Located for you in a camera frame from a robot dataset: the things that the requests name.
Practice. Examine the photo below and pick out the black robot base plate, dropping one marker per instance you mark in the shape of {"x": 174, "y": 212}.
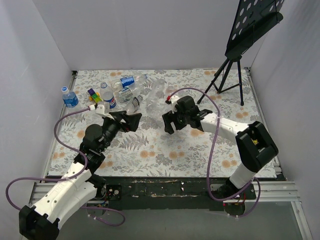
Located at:
{"x": 173, "y": 193}

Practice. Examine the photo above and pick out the colourful toy block car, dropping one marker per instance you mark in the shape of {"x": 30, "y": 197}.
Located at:
{"x": 94, "y": 96}

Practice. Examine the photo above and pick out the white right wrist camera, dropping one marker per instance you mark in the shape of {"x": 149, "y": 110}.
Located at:
{"x": 172, "y": 101}

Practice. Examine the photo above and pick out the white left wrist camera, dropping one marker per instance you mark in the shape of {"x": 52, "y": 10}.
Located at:
{"x": 99, "y": 109}

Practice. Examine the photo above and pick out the tall clear plastic bottle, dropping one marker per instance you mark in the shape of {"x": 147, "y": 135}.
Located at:
{"x": 155, "y": 95}

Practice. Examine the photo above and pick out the black music stand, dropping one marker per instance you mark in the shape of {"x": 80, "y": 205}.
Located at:
{"x": 253, "y": 19}

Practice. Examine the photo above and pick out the Pepsi plastic bottle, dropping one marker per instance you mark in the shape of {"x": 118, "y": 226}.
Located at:
{"x": 107, "y": 94}
{"x": 123, "y": 82}

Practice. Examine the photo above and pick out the Pocari Sweat cap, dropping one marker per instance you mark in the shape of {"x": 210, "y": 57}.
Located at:
{"x": 65, "y": 89}

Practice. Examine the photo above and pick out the Pocari Sweat plastic bottle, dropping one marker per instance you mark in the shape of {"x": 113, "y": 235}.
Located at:
{"x": 70, "y": 99}

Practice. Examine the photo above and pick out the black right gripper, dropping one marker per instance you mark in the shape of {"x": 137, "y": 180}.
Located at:
{"x": 172, "y": 120}

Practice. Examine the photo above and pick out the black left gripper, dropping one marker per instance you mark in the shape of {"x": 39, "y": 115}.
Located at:
{"x": 125, "y": 120}

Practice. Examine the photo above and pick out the clear bottle black label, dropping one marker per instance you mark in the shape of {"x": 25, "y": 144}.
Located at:
{"x": 133, "y": 104}

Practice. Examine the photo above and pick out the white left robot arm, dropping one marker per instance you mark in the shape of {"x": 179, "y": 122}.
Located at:
{"x": 45, "y": 218}

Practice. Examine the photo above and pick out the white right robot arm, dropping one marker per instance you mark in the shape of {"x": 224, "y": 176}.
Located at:
{"x": 255, "y": 145}

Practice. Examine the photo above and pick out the small labelled clear bottle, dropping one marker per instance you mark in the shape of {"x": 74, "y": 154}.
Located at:
{"x": 128, "y": 92}

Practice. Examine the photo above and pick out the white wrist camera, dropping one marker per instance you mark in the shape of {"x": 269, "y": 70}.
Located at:
{"x": 172, "y": 101}
{"x": 99, "y": 109}

